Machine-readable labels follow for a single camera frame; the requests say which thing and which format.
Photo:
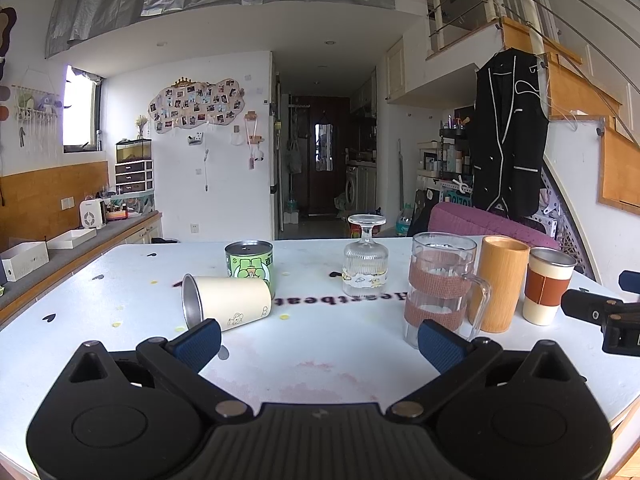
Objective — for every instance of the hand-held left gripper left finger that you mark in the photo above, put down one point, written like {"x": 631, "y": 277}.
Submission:
{"x": 199, "y": 344}

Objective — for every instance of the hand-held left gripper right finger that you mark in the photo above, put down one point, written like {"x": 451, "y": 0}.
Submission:
{"x": 441, "y": 346}

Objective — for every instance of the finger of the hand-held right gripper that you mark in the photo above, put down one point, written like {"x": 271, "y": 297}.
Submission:
{"x": 631, "y": 281}
{"x": 595, "y": 310}

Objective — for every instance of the cream metal cup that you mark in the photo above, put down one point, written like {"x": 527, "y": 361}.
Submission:
{"x": 235, "y": 301}

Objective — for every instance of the steel cup with brown sleeve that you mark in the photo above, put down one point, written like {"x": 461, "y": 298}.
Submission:
{"x": 545, "y": 287}

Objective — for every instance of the bamboo cup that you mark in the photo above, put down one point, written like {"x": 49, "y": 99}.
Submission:
{"x": 500, "y": 285}

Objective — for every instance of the glass mug with woven bands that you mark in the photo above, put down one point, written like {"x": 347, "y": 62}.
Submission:
{"x": 436, "y": 285}

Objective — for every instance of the green cartoon tin can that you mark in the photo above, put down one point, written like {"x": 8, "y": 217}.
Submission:
{"x": 250, "y": 266}

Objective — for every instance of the ribbed glass goblet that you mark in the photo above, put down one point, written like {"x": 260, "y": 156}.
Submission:
{"x": 365, "y": 265}

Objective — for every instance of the plastic water bottle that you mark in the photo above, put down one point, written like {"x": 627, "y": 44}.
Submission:
{"x": 405, "y": 221}

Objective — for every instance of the kitchen counter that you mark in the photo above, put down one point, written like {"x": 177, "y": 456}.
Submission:
{"x": 55, "y": 265}

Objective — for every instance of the white flat tray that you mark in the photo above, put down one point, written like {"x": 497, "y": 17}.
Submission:
{"x": 72, "y": 238}

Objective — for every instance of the white countertop appliance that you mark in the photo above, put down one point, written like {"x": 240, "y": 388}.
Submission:
{"x": 92, "y": 214}

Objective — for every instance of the wooden staircase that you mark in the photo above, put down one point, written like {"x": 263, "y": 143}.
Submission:
{"x": 590, "y": 110}

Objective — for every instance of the small drawer unit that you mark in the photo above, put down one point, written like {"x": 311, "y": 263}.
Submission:
{"x": 133, "y": 177}

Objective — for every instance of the washing machine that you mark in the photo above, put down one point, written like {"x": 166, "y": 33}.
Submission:
{"x": 352, "y": 187}

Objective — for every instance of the black jacket with white trim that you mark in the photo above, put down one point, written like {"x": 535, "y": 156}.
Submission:
{"x": 507, "y": 135}

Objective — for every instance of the black shelf rack with bottles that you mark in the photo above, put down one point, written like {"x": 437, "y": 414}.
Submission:
{"x": 452, "y": 155}

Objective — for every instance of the white box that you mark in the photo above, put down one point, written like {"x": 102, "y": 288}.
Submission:
{"x": 22, "y": 260}

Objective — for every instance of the glass fish tank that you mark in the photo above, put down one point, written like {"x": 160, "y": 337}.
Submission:
{"x": 133, "y": 150}

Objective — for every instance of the hanging tote bag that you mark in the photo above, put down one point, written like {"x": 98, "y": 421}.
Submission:
{"x": 294, "y": 157}

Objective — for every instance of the dark wooden door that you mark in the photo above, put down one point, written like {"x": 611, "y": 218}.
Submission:
{"x": 327, "y": 160}

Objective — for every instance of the dried flowers in vase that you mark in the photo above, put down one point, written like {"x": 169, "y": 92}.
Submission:
{"x": 142, "y": 127}

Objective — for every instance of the cloud-shaped photo board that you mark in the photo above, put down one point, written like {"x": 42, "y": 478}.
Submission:
{"x": 197, "y": 105}

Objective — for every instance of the window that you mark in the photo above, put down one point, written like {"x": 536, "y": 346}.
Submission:
{"x": 80, "y": 112}

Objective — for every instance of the metal stair railing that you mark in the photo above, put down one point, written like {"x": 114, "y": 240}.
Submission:
{"x": 530, "y": 5}

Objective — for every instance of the wall socket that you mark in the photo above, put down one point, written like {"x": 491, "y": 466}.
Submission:
{"x": 68, "y": 203}

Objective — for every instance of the pink hanging wall ornament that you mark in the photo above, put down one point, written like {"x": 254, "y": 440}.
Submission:
{"x": 253, "y": 137}

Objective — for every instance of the macrame wall hanging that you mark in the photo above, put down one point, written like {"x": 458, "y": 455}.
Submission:
{"x": 37, "y": 115}

